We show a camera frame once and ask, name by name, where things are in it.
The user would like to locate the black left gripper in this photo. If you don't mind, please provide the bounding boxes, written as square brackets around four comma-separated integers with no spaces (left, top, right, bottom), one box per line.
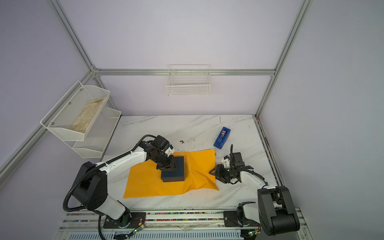
[151,151,179,172]

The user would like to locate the dark navy gift box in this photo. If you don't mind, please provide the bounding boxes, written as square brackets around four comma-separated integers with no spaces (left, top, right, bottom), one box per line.
[161,156,186,183]

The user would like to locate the orange wrapping paper sheet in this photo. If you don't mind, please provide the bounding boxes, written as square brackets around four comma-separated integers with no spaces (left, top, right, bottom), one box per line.
[124,149,218,199]

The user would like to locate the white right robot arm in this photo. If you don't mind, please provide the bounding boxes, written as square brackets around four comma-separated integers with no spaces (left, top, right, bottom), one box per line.
[209,165,301,237]

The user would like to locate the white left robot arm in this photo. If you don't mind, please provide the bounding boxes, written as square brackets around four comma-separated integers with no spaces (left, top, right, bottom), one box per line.
[63,141,176,226]

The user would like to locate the blue tape dispenser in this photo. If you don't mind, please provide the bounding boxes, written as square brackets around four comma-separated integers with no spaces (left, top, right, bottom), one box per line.
[214,127,231,149]

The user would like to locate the white mesh lower shelf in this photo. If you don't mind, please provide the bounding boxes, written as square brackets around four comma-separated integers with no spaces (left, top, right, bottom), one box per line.
[73,107,121,159]

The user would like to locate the white mesh shelf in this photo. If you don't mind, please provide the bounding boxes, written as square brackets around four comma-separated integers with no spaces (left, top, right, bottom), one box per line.
[73,107,121,159]
[40,81,110,142]

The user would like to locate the beige cloth in shelf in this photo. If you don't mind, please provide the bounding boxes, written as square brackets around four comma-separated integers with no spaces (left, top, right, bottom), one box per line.
[70,97,106,134]

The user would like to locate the white mesh upper shelf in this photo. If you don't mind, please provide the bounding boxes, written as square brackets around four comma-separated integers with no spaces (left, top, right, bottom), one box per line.
[40,81,110,142]

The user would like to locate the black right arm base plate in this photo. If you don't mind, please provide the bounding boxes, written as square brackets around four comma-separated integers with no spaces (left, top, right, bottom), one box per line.
[224,211,261,228]

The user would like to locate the aluminium front rail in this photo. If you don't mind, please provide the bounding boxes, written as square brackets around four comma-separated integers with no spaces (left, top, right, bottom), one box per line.
[58,207,308,232]

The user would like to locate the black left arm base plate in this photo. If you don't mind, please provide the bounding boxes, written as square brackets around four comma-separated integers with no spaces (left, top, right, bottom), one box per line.
[103,212,147,229]

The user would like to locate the white wire wall basket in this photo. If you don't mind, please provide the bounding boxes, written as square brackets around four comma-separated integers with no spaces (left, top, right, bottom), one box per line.
[166,65,211,97]

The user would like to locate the black corrugated cable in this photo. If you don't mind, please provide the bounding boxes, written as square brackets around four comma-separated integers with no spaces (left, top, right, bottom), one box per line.
[62,134,157,213]

